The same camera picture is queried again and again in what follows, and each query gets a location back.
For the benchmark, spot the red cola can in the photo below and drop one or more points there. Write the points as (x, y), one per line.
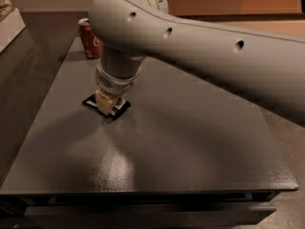
(92, 45)

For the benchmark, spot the white box at left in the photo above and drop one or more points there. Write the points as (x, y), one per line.
(10, 27)

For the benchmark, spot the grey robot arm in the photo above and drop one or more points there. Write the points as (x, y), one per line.
(266, 68)

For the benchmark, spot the black rxbar chocolate wrapper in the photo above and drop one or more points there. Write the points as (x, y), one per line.
(121, 107)

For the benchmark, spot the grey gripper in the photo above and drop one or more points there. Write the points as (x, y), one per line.
(114, 83)

